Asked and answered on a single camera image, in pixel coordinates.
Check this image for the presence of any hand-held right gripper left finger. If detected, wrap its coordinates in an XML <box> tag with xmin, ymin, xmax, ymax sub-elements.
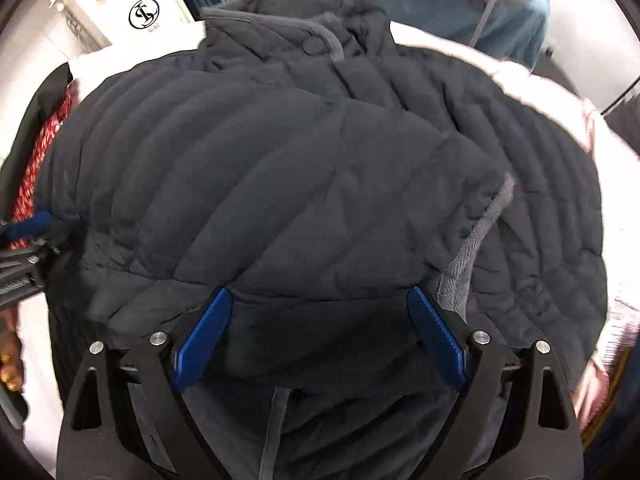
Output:
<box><xmin>57</xmin><ymin>286</ymin><xmax>234</xmax><ymax>480</ymax></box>

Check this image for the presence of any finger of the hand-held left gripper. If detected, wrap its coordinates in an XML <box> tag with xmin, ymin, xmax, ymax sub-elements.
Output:
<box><xmin>0</xmin><ymin>240</ymin><xmax>71</xmax><ymax>307</ymax></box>
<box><xmin>0</xmin><ymin>210</ymin><xmax>57</xmax><ymax>251</ymax></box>

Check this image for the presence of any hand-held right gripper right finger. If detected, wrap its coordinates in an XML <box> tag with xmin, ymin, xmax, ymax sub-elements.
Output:
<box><xmin>406</xmin><ymin>285</ymin><xmax>583</xmax><ymax>480</ymax></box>

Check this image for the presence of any black quilted jacket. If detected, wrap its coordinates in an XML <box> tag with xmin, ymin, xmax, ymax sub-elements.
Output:
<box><xmin>30</xmin><ymin>0</ymin><xmax>608</xmax><ymax>480</ymax></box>

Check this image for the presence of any person's left hand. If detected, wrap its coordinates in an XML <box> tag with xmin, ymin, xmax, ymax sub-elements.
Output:
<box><xmin>0</xmin><ymin>305</ymin><xmax>27</xmax><ymax>395</ymax></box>

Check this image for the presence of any red patterned cloth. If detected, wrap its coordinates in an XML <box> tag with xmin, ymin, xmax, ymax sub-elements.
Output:
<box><xmin>10</xmin><ymin>87</ymin><xmax>76</xmax><ymax>251</ymax></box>

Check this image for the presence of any black cloth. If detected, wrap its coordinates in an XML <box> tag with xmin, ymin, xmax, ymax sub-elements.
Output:
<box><xmin>0</xmin><ymin>65</ymin><xmax>73</xmax><ymax>211</ymax></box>

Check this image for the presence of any white appliance with round logo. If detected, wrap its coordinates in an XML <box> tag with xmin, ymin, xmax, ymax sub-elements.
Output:
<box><xmin>42</xmin><ymin>0</ymin><xmax>206</xmax><ymax>61</ymax></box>

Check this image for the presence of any pink polka dot blanket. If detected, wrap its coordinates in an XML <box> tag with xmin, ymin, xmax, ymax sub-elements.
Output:
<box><xmin>390</xmin><ymin>20</ymin><xmax>640</xmax><ymax>431</ymax></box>

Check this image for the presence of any teal bed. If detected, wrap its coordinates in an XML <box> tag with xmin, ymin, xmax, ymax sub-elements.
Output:
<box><xmin>190</xmin><ymin>0</ymin><xmax>551</xmax><ymax>66</ymax></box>

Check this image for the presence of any white gooseneck lamp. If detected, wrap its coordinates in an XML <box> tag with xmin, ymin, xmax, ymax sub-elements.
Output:
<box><xmin>470</xmin><ymin>0</ymin><xmax>513</xmax><ymax>48</ymax></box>

